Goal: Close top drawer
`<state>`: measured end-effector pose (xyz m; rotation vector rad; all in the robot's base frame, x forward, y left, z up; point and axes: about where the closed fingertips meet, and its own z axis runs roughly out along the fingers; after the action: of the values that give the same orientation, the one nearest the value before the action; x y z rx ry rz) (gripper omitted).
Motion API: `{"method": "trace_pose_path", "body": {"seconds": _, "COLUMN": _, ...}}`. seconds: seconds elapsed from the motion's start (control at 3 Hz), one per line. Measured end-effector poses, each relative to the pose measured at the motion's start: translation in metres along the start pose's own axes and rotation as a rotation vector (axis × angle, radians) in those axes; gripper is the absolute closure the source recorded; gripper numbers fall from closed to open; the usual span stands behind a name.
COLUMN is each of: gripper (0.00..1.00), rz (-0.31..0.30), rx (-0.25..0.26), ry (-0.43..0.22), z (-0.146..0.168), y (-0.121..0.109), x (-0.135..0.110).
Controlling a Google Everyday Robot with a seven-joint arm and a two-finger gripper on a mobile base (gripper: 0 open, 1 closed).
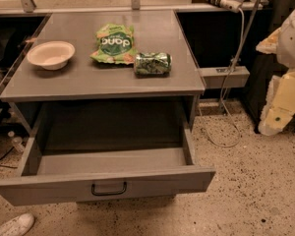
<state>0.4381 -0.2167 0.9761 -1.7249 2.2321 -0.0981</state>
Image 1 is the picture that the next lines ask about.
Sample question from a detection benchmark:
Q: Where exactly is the yellow foam padded gripper finger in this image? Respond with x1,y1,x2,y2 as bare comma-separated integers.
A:
258,69,295,136

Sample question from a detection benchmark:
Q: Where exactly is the green soda can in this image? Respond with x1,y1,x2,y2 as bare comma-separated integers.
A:
134,52,172,75

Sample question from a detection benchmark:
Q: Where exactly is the white sneaker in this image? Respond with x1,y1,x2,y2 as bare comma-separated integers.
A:
0,213,35,236

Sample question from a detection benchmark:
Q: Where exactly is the grey drawer cabinet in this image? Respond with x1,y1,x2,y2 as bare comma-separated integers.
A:
0,10,205,122

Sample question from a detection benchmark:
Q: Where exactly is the grey side bracket shelf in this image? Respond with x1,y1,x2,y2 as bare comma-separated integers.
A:
199,66,250,89

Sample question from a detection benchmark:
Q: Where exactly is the grey top drawer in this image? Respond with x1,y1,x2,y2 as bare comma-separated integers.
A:
0,101,216,207

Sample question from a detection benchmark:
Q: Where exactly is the green chip bag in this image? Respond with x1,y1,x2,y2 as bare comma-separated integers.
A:
90,24,137,65

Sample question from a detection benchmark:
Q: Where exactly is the white clamp device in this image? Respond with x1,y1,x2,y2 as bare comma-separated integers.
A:
220,0,241,13

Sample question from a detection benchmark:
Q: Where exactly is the white hanging cable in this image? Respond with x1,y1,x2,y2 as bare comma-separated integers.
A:
200,7,247,148

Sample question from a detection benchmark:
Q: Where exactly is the clear plastic bottle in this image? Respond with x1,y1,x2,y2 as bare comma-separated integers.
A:
8,131,25,153

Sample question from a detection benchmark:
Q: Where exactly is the white paper bowl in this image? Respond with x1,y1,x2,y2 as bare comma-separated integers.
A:
27,41,76,71

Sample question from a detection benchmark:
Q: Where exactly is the black floor cable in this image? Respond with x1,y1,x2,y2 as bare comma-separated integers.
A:
0,133,19,170

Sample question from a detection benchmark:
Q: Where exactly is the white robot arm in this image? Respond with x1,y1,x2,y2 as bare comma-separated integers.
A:
256,9,295,136

